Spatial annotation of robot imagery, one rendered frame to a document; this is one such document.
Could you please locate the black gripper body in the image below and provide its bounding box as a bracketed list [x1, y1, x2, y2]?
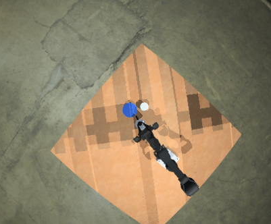
[133, 122, 159, 143]

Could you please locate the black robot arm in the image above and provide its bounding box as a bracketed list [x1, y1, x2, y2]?
[140, 128, 199, 196]

